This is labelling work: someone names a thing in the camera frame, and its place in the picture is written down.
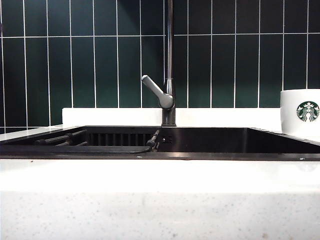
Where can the white Starbucks logo mug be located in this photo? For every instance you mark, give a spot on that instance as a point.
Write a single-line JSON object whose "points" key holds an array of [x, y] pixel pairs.
{"points": [[288, 112]]}

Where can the black rod sink drain rack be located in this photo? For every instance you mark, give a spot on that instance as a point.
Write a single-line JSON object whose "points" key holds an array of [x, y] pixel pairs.
{"points": [[152, 141]]}

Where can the black kitchen sink basin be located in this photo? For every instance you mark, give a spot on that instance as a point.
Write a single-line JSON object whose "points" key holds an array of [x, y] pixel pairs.
{"points": [[212, 140]]}

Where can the dark metal faucet spout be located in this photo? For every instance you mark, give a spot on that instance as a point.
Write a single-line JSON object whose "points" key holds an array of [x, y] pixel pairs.
{"points": [[169, 50]]}

